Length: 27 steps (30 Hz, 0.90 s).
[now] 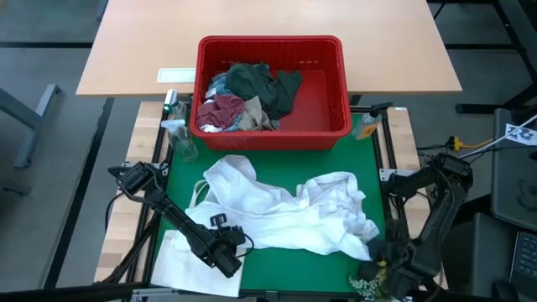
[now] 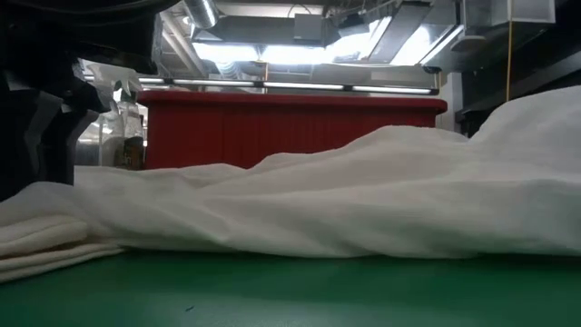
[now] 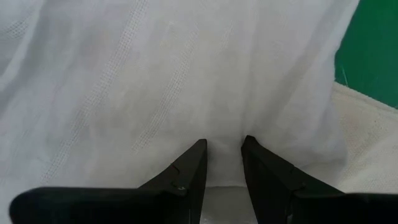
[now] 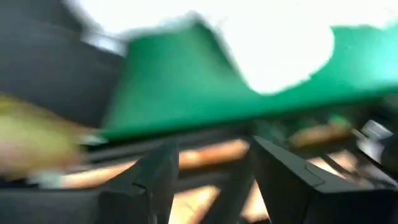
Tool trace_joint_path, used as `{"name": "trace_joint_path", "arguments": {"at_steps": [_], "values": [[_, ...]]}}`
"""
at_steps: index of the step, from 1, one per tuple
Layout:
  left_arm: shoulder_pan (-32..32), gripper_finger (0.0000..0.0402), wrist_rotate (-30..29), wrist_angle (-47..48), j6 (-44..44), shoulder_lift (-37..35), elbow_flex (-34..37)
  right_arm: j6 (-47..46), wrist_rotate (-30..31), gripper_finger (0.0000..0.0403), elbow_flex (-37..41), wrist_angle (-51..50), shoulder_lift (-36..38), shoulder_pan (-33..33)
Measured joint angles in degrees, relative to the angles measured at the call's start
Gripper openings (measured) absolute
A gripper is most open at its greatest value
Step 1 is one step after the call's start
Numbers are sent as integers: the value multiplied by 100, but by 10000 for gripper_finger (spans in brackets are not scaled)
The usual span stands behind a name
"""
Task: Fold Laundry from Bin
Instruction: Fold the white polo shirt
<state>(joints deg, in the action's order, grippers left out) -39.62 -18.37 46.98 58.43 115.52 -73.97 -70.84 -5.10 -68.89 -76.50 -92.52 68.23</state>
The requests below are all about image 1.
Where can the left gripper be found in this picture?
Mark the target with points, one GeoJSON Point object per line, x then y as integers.
{"type": "Point", "coordinates": [224, 251]}

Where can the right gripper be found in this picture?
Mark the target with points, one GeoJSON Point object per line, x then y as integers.
{"type": "Point", "coordinates": [403, 270]}

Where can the white linen shirt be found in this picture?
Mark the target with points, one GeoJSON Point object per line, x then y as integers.
{"type": "Point", "coordinates": [293, 214]}

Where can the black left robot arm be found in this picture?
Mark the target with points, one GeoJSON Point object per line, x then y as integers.
{"type": "Point", "coordinates": [168, 207]}

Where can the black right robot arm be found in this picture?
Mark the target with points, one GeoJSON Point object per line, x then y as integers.
{"type": "Point", "coordinates": [444, 209]}

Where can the red plastic laundry bin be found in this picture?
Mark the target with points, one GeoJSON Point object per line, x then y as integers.
{"type": "Point", "coordinates": [323, 109]}

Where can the white canvas tote bag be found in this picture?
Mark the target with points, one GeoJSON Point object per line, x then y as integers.
{"type": "Point", "coordinates": [184, 272]}

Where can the green table mat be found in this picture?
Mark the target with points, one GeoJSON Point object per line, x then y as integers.
{"type": "Point", "coordinates": [293, 272]}

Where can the clear spray bottle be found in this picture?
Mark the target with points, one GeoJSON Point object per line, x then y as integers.
{"type": "Point", "coordinates": [182, 140]}

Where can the maroon garment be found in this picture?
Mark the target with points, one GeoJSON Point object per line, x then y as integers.
{"type": "Point", "coordinates": [220, 111]}

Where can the black computer mouse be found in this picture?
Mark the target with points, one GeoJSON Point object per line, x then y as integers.
{"type": "Point", "coordinates": [505, 291]}

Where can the dark green garment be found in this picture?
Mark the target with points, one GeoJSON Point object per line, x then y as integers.
{"type": "Point", "coordinates": [260, 84]}

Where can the dark keyboard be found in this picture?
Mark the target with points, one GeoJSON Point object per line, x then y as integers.
{"type": "Point", "coordinates": [526, 260]}

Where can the grey cabinet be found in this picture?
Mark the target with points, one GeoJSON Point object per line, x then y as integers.
{"type": "Point", "coordinates": [512, 180]}

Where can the white paper fiducial tag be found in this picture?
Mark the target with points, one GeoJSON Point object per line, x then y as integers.
{"type": "Point", "coordinates": [520, 134]}

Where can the light wooden desk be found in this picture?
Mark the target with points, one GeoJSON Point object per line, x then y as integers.
{"type": "Point", "coordinates": [147, 33]}

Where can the grey metal table leg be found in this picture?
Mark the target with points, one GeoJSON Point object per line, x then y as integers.
{"type": "Point", "coordinates": [29, 119]}

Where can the silver camera mount bar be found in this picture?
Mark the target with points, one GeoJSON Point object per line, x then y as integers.
{"type": "Point", "coordinates": [168, 295]}

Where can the black aluminium table frame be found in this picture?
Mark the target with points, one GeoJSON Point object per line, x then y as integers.
{"type": "Point", "coordinates": [388, 147]}

